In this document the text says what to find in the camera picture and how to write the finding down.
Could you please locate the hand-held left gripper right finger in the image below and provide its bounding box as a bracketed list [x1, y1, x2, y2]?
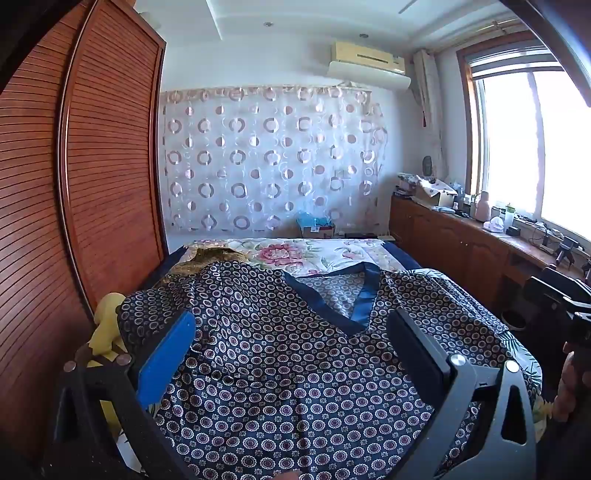
[383, 306, 540, 480]

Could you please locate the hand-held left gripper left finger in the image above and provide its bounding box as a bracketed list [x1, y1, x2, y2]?
[46, 309, 204, 480]

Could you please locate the navy circle-patterned blouse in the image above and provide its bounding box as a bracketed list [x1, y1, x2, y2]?
[115, 261, 543, 480]

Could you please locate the person's right hand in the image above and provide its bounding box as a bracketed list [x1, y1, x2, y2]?
[554, 353, 580, 423]

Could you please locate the dark waste bin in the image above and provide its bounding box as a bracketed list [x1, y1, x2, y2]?
[501, 308, 527, 330]

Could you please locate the yellow plush pillow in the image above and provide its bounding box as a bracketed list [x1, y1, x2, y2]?
[87, 293, 134, 430]

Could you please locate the long wooden cabinet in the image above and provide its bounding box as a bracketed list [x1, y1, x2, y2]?
[390, 194, 591, 324]

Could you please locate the olive patterned folded garment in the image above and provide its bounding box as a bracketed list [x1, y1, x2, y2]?
[159, 247, 252, 287]

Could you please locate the open cardboard box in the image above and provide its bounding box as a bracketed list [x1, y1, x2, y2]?
[416, 178, 458, 208]

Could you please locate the floral bed blanket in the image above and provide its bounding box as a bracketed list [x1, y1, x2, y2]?
[185, 237, 407, 278]

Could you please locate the blue box of cloths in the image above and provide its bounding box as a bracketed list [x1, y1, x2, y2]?
[298, 210, 335, 238]

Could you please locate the wooden-framed window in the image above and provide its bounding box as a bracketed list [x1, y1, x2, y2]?
[457, 30, 591, 241]

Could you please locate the wooden louvered wardrobe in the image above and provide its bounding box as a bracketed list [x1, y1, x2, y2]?
[0, 0, 169, 462]

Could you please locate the drawn pale window curtain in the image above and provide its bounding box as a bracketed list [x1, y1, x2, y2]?
[413, 48, 446, 185]

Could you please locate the white air deflector panel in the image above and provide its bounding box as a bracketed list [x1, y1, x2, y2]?
[325, 61, 411, 89]

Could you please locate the sheer circle-patterned wall curtain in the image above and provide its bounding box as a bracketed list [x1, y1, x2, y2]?
[159, 85, 389, 232]

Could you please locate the cream wall air conditioner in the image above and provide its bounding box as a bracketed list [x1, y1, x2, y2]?
[330, 41, 407, 75]

